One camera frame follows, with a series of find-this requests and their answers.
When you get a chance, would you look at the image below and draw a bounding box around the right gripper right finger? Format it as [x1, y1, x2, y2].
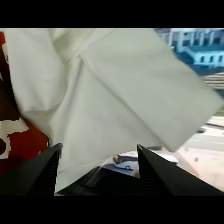
[136, 144, 224, 197]

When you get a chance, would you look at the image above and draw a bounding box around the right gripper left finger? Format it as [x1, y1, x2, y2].
[0, 142, 64, 197]

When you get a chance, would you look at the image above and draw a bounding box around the red garment with white print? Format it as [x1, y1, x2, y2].
[0, 30, 50, 174]

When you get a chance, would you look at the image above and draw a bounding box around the white T-shirt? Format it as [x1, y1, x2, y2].
[2, 28, 224, 193]

